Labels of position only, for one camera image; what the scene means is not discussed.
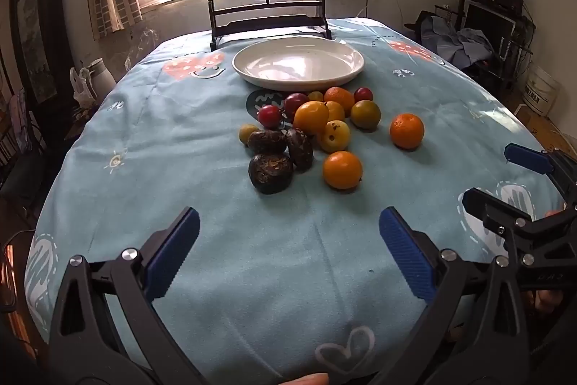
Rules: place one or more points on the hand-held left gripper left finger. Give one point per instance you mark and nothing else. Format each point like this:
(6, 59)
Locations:
(173, 249)

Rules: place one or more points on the deep orange tangerine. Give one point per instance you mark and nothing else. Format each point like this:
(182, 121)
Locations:
(340, 97)
(407, 131)

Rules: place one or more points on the spotted yellow plum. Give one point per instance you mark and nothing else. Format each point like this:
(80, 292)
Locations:
(334, 135)

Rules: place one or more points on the white plastic bucket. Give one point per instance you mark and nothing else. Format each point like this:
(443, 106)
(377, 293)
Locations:
(538, 89)

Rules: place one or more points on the red cherry tomato on table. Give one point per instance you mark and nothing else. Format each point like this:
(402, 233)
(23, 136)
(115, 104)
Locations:
(269, 115)

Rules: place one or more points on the white plastic bag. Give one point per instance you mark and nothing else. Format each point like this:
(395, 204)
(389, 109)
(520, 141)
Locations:
(82, 87)

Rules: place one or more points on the greenish yellow orange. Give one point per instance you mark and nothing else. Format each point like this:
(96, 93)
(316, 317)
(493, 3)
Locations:
(365, 114)

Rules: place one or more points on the small yellow-green fruit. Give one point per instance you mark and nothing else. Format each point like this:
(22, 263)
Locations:
(247, 133)

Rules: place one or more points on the dark red plum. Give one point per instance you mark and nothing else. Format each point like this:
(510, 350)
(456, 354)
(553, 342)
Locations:
(294, 101)

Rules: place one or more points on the pile of grey-blue clothes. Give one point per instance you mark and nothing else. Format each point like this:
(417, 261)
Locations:
(455, 42)

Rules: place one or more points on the white ceramic plate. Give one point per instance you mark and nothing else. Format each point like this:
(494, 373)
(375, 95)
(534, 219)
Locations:
(297, 64)

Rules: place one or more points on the smooth yellow-orange orange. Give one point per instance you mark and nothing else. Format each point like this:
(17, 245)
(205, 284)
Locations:
(311, 117)
(337, 110)
(342, 170)

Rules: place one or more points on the dark wooden cabinet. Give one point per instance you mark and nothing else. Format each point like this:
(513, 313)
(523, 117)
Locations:
(31, 28)

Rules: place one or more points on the small yellow fruit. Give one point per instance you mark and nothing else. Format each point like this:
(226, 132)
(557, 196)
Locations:
(315, 96)

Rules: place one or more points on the light blue printed tablecloth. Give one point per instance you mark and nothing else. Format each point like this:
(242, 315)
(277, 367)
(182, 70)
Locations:
(270, 276)

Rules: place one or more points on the white pitcher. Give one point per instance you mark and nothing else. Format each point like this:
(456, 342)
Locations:
(101, 76)

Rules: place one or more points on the dark brown wrinkled fruit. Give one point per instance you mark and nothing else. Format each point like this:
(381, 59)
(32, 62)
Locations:
(267, 142)
(271, 173)
(300, 148)

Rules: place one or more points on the person's left hand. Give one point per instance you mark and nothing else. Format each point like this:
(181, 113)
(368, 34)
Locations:
(306, 379)

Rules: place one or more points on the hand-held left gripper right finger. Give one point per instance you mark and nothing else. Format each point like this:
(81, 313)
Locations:
(405, 254)

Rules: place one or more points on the dark computer monitor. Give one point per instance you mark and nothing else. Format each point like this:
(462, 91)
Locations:
(489, 22)

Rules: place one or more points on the person's right hand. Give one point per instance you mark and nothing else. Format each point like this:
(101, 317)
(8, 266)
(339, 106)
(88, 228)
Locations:
(547, 301)

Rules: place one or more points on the red cherry tomato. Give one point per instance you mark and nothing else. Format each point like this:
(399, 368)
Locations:
(269, 115)
(363, 94)

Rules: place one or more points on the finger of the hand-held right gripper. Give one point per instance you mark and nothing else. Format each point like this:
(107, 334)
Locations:
(493, 209)
(525, 157)

